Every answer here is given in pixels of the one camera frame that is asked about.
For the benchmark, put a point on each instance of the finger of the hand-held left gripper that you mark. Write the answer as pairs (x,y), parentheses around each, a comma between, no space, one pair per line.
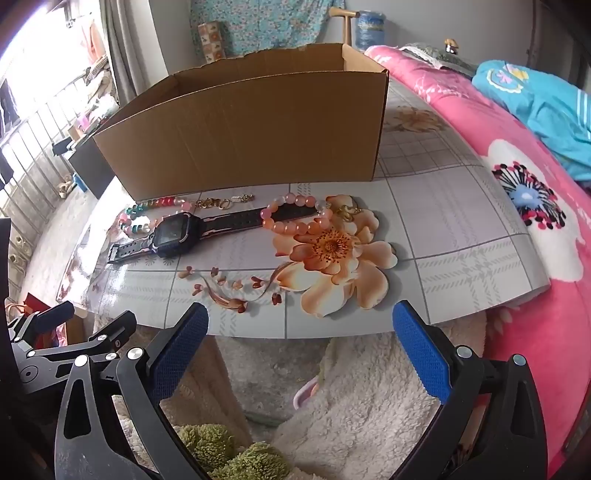
(111,330)
(51,317)

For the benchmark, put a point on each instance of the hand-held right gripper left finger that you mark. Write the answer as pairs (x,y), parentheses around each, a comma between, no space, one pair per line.
(178,350)

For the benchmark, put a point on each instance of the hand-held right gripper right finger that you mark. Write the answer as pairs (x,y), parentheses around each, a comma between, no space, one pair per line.
(420,355)

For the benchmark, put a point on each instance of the black smartwatch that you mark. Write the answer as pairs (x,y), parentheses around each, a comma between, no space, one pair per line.
(175,235)

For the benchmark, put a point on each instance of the gold pendant charm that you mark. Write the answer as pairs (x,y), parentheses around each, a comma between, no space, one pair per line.
(344,211)

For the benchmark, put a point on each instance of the silver ribbed clasp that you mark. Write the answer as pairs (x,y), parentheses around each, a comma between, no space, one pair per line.
(242,198)

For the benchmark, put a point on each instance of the brown cardboard box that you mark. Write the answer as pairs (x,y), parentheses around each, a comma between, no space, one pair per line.
(240,138)

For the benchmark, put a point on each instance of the red bag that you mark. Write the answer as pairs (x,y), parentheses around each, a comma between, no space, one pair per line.
(34,304)

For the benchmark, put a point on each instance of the green fuzzy cloth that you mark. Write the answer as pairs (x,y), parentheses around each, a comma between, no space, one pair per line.
(207,445)
(258,461)

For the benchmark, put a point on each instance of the pink plastic object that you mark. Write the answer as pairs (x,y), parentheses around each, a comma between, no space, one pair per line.
(304,397)

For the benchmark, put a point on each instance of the beige shoes pair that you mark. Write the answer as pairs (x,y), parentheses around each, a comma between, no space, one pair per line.
(64,188)

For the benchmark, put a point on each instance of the dark grey bench cabinet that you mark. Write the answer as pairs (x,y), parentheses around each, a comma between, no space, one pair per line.
(90,170)

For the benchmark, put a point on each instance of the metal balcony railing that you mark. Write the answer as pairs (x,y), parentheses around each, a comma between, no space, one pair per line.
(25,134)

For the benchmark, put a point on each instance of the row of hanging clothes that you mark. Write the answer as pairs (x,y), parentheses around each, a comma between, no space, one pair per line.
(7,101)

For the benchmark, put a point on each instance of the pink floral blanket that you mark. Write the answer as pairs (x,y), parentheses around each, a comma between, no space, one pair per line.
(461,115)

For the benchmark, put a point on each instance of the blue patterned cloth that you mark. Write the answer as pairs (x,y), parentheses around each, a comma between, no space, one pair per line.
(545,110)

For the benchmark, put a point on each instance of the grey curtain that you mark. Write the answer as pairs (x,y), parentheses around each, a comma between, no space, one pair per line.
(117,50)

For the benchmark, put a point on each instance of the green patterned pillow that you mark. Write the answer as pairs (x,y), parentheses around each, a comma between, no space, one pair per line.
(438,57)

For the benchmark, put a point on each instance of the rolled floral mat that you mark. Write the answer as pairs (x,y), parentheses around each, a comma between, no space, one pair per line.
(211,41)

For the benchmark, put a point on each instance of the small red figurine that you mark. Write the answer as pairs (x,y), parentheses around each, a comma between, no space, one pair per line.
(450,45)

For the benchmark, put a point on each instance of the blue water bottle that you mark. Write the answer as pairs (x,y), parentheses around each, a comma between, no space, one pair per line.
(371,27)

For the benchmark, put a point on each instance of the wooden chair back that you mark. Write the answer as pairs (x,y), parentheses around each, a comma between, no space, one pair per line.
(345,25)

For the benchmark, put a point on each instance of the teal floral wall cloth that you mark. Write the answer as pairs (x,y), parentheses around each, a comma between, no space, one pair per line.
(268,23)

